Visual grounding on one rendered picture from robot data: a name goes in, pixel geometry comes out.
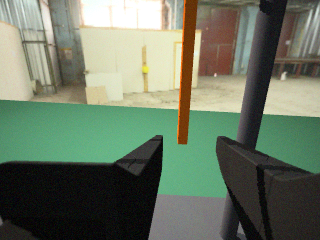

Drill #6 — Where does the orange bar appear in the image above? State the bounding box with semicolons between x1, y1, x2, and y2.
177;0;198;145

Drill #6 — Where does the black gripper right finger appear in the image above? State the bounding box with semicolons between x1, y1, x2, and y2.
216;136;320;240

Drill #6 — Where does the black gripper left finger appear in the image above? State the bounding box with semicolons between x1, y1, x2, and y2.
0;135;163;240

